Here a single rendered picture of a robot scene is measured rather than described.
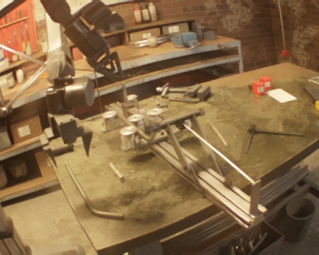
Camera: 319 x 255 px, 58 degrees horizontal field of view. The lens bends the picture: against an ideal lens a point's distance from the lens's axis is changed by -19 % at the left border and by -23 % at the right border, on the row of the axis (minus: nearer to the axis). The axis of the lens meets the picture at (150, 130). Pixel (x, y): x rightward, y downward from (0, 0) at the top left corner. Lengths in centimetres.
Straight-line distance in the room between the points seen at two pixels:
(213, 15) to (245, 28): 53
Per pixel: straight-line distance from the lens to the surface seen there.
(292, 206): 192
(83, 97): 78
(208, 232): 169
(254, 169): 96
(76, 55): 299
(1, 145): 252
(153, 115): 113
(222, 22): 392
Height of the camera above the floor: 140
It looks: 25 degrees down
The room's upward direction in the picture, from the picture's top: 9 degrees counter-clockwise
